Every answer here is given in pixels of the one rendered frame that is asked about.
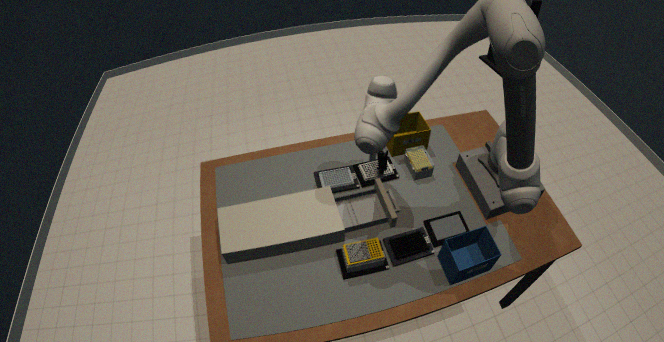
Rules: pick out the dark blue open bin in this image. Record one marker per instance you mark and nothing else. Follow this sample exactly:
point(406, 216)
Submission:
point(468, 250)

